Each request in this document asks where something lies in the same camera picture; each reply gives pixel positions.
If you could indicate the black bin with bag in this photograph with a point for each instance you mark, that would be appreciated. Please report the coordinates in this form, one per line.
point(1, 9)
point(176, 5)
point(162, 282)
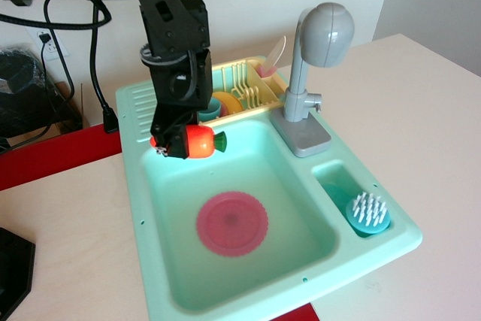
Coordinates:
point(29, 100)

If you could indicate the mint green toy sink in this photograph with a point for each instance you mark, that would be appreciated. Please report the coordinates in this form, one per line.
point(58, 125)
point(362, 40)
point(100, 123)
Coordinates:
point(310, 248)

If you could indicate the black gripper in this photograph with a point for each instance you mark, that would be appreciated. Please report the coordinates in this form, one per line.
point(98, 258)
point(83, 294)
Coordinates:
point(183, 86)

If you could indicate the orange toy carrot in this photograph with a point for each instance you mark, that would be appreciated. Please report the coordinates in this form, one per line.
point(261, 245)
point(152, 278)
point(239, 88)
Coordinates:
point(202, 141)

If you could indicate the white wall outlet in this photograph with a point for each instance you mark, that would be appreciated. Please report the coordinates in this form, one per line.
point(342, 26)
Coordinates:
point(50, 48)

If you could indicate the orange toy plate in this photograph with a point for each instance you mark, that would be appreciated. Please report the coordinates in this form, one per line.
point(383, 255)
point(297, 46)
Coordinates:
point(231, 104)

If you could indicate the teal toy cup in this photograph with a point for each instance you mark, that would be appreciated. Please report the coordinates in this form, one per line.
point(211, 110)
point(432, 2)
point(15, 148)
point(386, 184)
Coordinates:
point(212, 111)

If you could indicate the pink toy cup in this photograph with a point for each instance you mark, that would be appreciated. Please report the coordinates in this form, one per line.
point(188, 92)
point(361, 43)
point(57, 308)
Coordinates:
point(223, 110)

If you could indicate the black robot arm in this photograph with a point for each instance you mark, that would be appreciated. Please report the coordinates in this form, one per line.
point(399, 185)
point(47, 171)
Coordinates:
point(172, 26)

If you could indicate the pink toy knife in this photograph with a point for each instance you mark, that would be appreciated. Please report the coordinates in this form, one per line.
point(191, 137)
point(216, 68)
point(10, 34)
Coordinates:
point(269, 66)

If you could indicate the black object at corner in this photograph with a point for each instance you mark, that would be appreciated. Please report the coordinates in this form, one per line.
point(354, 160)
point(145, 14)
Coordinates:
point(17, 266)

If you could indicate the teal scrub brush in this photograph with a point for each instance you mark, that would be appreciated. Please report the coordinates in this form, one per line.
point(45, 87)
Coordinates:
point(368, 214)

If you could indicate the yellow dish rack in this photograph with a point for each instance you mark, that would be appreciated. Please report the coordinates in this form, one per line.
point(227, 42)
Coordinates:
point(257, 95)

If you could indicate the pink toy plate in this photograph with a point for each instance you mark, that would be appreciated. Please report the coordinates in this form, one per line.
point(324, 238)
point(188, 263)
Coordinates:
point(232, 224)

